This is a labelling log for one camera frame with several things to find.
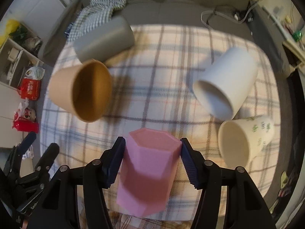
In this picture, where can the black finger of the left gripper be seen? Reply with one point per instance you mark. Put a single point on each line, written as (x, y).
(46, 156)

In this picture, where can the grey sofa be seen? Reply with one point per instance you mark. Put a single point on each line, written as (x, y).
(180, 12)

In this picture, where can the red plastic bag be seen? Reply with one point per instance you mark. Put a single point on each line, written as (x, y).
(29, 89)

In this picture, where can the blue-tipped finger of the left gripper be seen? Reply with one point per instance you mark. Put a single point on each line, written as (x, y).
(13, 163)

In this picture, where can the white door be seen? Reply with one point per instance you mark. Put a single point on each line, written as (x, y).
(37, 15)

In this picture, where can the green soda can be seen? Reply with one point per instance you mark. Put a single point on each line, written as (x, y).
(297, 35)

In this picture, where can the grey plastic cup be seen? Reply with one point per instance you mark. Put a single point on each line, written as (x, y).
(105, 41)

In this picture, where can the white cup green print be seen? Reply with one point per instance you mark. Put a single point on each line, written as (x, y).
(241, 140)

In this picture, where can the red cartoon bag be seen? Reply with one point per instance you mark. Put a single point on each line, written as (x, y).
(25, 118)

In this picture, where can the plain white cup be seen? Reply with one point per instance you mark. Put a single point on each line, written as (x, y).
(224, 86)

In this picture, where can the pink hexagonal cup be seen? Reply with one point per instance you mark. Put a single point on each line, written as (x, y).
(147, 172)

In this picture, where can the white shelf unit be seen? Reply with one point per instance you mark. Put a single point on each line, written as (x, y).
(18, 54)

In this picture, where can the plaid table blanket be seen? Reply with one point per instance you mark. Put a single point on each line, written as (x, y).
(152, 88)

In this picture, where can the yellow plastic bag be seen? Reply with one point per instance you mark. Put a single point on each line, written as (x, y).
(11, 26)

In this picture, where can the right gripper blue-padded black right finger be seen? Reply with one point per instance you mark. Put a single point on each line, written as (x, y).
(245, 206)

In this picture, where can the white bedside cabinet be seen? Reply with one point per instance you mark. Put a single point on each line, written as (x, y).
(286, 28)

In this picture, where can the white plastic bag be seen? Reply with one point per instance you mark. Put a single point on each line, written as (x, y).
(35, 73)

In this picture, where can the checkered green-white cloth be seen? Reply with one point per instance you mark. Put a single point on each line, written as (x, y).
(97, 13)

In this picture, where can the brown paper cup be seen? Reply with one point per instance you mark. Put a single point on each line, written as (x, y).
(84, 90)

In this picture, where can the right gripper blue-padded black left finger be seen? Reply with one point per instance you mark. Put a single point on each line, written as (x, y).
(58, 206)

